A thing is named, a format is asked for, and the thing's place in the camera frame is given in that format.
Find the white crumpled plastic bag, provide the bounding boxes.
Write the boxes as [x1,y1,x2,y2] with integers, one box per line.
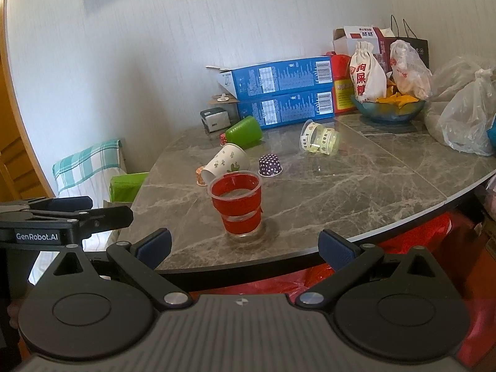
[424,69,496,157]

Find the purple dotted small paper cup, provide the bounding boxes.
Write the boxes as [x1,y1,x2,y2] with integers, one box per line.
[258,154,284,178]

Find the white plastic bag red print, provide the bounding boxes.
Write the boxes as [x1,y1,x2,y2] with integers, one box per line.
[389,40,433,100]

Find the blue glass bowl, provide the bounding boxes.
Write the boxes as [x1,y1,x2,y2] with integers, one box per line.
[351,95,427,125]

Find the chair with checked cushion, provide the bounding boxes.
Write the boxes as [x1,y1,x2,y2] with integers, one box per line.
[52,138,128,254]

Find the black paper carrier bag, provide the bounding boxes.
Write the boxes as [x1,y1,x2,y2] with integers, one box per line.
[389,14,430,71]

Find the small white and black device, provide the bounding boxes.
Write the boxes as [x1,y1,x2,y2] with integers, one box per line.
[200,107,230,133]

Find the clear cup with lettered band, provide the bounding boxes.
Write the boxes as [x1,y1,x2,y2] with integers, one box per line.
[299,120,342,157]

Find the red packet with yellow label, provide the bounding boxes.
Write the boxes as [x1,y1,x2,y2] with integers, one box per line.
[331,54,358,115]

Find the blue cardboard box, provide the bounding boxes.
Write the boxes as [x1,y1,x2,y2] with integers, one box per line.
[236,89,336,131]
[206,56,334,100]

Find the brown cardboard box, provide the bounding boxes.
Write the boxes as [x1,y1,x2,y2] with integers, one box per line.
[211,93,241,122]

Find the white floral paper cup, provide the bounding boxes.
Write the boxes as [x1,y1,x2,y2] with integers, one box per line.
[199,143,251,185]

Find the translucent plastic bag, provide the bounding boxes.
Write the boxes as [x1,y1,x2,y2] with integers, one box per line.
[429,56,496,103]

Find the green bag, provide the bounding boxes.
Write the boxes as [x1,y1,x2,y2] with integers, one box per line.
[109,171,150,204]

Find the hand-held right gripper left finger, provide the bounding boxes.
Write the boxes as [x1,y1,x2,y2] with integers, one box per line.
[50,228,193,311]

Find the clear cup with red bands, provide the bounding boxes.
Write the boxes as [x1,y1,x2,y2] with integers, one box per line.
[208,172,265,239]

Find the white drawstring cloth bag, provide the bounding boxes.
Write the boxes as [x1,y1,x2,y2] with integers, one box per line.
[349,41,388,104]

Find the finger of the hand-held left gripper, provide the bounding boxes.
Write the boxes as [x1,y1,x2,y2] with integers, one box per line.
[78,206,135,238]
[29,196,94,214]

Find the yellow snack pieces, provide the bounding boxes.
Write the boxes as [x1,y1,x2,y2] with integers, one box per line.
[375,79,421,110]

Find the green plastic cup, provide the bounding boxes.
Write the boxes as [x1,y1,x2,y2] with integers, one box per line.
[225,115,264,149]

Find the red and white carton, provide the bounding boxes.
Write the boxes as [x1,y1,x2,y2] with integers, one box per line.
[332,26,393,71]

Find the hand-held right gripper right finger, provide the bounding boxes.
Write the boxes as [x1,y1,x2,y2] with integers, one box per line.
[295,229,451,311]

